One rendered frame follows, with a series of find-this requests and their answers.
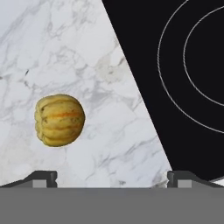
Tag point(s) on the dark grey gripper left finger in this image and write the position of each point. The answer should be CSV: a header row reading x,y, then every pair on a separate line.
x,y
43,178

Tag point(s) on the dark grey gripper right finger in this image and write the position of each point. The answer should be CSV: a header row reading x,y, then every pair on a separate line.
x,y
182,177

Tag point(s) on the yellow squash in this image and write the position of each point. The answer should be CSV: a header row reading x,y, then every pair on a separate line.
x,y
59,120

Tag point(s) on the black hob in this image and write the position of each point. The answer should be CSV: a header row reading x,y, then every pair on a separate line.
x,y
175,87

